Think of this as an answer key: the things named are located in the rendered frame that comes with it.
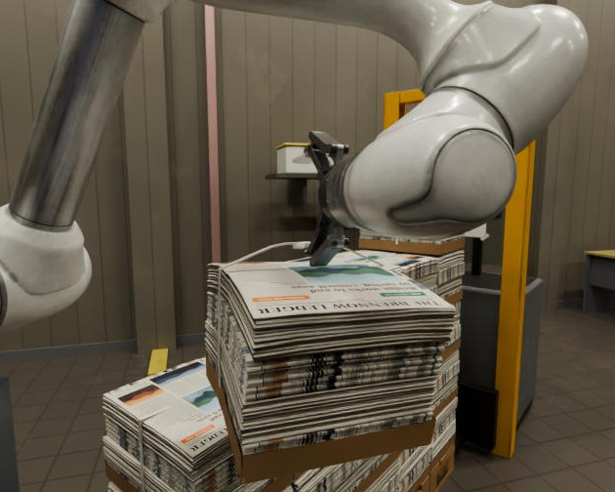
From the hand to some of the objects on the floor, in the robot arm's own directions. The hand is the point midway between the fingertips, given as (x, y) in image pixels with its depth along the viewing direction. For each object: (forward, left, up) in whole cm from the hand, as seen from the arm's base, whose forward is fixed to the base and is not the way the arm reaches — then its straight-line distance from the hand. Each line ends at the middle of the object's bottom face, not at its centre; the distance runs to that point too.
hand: (303, 201), depth 70 cm
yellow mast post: (+95, +149, -130) cm, 220 cm away
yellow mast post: (+132, +95, -130) cm, 208 cm away
